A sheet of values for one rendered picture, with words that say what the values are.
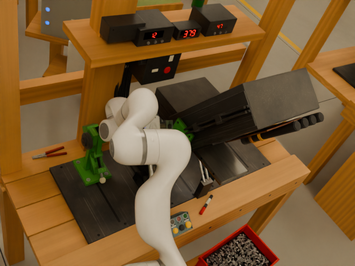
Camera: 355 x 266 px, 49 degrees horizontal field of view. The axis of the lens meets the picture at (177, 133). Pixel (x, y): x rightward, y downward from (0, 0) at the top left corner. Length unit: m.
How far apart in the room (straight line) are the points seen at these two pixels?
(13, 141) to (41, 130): 1.54
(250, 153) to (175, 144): 1.19
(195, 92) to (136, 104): 0.79
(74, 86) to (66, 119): 1.62
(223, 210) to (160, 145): 0.92
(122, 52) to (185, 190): 0.77
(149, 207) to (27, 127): 2.31
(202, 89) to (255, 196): 0.60
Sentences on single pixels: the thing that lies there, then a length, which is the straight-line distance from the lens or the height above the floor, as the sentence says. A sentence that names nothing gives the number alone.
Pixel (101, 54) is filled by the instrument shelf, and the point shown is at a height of 1.54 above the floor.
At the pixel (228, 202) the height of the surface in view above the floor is 0.90.
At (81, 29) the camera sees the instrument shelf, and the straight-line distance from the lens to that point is 1.55.
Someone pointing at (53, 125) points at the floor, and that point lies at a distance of 3.30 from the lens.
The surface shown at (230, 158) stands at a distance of 1.80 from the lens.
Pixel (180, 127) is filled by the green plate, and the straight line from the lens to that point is 1.66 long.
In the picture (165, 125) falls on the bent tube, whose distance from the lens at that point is 1.67.
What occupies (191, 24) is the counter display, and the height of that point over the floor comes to 1.59.
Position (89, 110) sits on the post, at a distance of 1.77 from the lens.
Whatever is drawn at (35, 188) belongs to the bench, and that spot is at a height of 0.88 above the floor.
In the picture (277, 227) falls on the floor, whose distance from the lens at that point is 3.20.
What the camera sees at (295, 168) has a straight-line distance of 2.30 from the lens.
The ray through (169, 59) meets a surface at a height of 1.47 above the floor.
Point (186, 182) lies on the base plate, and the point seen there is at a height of 0.90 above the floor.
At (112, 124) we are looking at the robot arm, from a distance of 1.47.
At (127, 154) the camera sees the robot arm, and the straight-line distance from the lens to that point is 1.03.
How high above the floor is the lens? 2.37
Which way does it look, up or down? 43 degrees down
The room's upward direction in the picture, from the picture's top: 21 degrees clockwise
